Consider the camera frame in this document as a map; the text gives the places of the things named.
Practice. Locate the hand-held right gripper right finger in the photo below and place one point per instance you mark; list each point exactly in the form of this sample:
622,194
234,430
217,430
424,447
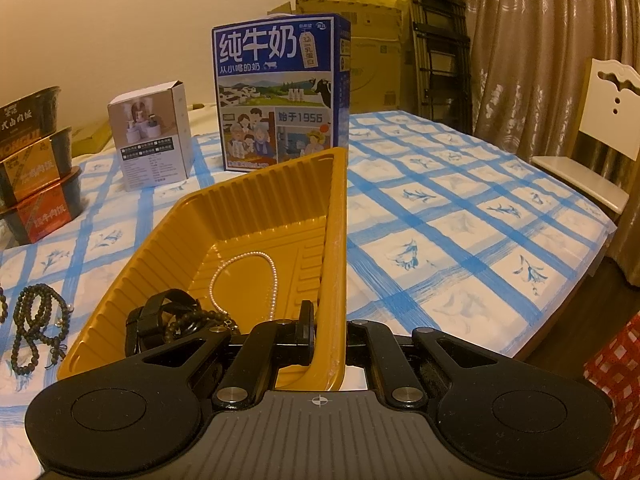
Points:
371,342

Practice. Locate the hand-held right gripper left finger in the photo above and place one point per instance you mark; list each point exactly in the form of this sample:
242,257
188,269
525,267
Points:
311,332

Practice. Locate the yellow plastic tray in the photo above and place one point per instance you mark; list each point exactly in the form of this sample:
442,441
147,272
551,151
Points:
240,220

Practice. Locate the black wristwatch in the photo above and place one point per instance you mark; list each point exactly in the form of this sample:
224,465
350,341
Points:
150,322

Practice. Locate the blue checked tablecloth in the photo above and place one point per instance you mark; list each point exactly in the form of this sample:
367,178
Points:
450,220

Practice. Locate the blue milk carton box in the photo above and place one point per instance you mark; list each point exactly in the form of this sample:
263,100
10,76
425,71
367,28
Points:
280,100

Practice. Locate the small white product box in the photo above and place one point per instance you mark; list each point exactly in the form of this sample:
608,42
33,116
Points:
150,145

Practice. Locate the red dotted cloth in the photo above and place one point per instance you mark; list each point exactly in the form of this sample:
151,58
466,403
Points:
617,385

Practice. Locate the brown cardboard box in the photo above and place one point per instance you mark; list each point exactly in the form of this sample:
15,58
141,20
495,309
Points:
375,55

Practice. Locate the flat yellow cardboard box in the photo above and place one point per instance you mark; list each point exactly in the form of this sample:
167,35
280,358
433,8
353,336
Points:
92,132

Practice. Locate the black folded rack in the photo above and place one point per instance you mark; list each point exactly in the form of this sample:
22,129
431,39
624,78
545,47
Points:
440,45

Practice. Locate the black instant noodle bowl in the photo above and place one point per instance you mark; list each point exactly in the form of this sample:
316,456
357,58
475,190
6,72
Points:
30,110
35,160

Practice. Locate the white wooden chair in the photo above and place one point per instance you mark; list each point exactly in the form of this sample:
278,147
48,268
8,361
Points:
610,105

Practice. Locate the beige patterned curtain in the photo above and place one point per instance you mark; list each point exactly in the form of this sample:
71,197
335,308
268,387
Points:
545,45

